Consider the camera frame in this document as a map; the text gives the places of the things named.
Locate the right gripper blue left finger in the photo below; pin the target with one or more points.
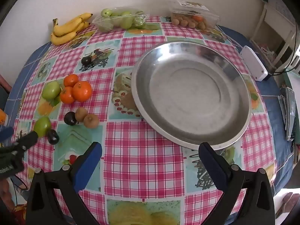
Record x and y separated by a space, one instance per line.
85 165

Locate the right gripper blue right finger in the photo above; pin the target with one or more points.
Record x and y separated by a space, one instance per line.
215 165

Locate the dark plum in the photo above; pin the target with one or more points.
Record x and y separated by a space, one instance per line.
86 60
70 118
52 137

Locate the brown kiwi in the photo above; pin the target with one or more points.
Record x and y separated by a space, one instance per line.
80 114
91 121

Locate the green mango front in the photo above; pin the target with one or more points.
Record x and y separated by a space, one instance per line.
42 126

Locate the green mango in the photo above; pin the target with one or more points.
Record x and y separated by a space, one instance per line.
51 90
42 126

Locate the mandarin with stem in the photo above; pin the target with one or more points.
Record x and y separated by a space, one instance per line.
66 96

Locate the large orange mandarin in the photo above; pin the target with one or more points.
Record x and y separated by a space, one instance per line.
82 91

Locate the green mango back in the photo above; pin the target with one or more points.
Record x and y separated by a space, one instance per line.
51 90

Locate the small back mandarin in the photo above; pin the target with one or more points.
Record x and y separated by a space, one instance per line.
70 80

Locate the large metal bowl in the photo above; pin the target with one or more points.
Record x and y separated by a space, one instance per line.
190 94

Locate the white power adapter box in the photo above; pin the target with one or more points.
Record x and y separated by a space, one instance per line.
254 64

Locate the yellow banana bunch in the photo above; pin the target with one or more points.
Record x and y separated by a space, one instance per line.
62 34

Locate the clear tray of green plums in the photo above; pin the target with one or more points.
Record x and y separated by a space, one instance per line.
120 17

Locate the white wooden shelf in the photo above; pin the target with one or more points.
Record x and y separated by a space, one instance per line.
284 28

